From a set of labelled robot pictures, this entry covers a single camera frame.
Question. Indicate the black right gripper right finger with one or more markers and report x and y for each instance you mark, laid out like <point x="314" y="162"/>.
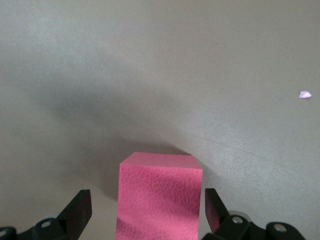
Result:
<point x="215" y="215"/>

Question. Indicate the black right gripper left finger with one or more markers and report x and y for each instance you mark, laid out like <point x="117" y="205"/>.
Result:
<point x="75" y="215"/>

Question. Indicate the red foam block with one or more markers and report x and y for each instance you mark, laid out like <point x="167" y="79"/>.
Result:
<point x="160" y="200"/>

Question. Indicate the small white crumb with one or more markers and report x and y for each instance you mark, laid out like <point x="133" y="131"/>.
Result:
<point x="305" y="94"/>

